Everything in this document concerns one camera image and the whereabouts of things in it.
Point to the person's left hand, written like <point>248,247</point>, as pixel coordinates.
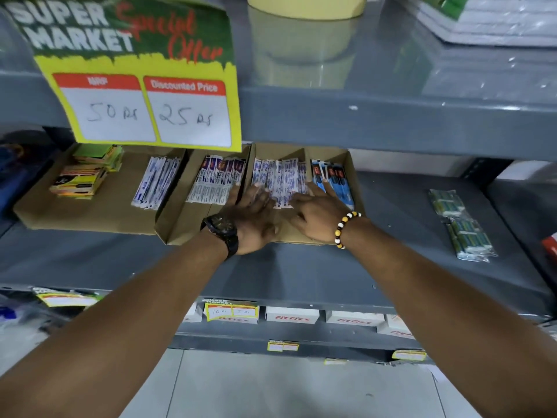
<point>250,226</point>

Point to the person's right hand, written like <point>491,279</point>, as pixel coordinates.
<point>322,217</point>

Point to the person's left thumb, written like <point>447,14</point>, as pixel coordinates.
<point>272,224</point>

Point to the person's right thumb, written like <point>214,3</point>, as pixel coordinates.
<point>299,221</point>

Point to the row of white bandage strips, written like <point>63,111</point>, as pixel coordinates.
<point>280,178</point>

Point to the person's right forearm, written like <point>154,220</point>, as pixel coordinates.
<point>448,326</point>

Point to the person's left forearm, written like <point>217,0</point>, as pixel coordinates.
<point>113,339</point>

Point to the black wristwatch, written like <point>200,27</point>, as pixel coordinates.
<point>223,232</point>

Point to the row of blue black packets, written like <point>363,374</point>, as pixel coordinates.
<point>339,180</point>

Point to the row of white purple strips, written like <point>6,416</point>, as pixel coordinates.
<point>213,182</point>

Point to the divided cardboard box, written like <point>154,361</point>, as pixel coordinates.
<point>182,221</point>

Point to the white box with red print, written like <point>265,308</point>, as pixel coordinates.
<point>396,328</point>
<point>235,320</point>
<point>191,315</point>
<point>354,319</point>
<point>292,316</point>

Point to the small yellow price tag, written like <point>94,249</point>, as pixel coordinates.
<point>283,346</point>
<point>65,298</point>
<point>335,361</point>
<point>230,311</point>
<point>409,355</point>

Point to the row of white blue sachets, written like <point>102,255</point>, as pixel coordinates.
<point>154,182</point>

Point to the grey metal shelf rack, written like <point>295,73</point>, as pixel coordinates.
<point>391,121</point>

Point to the green sachets in clear bag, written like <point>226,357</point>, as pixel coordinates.
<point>472,241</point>
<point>446,203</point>

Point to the flat cardboard tray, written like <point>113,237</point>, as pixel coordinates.
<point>113,213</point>

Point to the stack of green packets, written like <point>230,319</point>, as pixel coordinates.
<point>100,154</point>

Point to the large green yellow price sign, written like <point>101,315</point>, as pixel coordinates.
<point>143,73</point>

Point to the stack of yellow black packets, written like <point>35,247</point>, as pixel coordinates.
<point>78,180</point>

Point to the yellow round container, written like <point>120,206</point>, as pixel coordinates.
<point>307,6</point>

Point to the red packet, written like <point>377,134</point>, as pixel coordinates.
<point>551,245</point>

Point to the blue packaged goods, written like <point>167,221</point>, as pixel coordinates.
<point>19,174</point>

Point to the stack of white paper pads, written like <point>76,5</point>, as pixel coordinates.
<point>500,21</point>

